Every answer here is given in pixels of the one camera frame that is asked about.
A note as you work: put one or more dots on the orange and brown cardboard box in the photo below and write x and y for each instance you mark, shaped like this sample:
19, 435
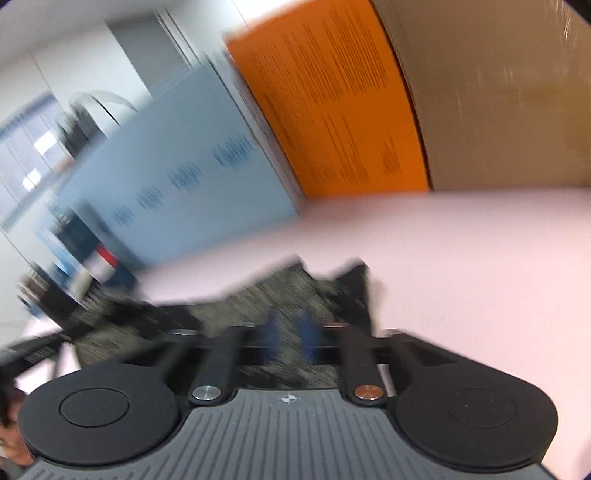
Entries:
391, 96

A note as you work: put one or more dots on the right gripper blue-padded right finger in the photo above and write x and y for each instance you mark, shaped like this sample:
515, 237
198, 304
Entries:
351, 352

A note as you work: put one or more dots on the dark blue cylindrical canister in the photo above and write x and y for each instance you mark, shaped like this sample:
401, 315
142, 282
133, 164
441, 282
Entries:
77, 245

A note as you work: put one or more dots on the wall poster with blue border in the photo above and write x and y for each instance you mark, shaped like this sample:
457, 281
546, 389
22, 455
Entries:
31, 152

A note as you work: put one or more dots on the black thermos bottle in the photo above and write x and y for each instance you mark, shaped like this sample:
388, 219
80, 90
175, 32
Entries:
39, 291

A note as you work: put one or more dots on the light blue partition board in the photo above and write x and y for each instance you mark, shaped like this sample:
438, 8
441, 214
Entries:
194, 168

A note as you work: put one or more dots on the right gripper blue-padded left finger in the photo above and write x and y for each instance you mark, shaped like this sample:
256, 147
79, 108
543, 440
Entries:
221, 358

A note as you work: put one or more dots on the black and beige patterned shirt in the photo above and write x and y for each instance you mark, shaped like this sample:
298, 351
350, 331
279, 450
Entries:
283, 295

